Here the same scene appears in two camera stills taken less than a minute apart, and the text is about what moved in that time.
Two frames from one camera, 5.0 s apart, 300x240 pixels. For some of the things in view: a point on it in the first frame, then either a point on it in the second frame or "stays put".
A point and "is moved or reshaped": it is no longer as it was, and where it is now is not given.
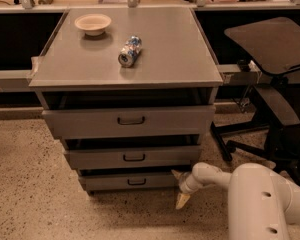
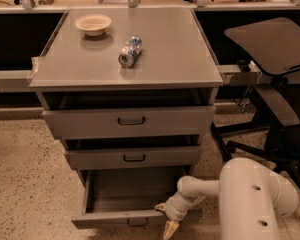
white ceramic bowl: x=93 y=24 stays put
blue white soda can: x=129 y=51 stays put
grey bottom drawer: x=131 y=181 is moved or reshaped
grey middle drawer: x=131 y=156 stays put
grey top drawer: x=135 y=121 stays put
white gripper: x=184 y=185 to x=172 y=212
